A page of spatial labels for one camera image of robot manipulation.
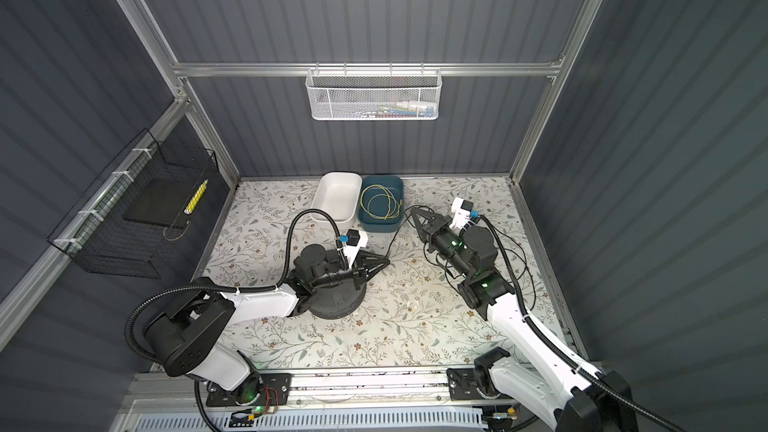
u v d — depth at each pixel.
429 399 0.73
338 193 1.15
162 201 0.75
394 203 1.10
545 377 0.41
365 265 0.71
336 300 0.82
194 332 0.44
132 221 0.72
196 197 0.78
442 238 0.63
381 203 1.12
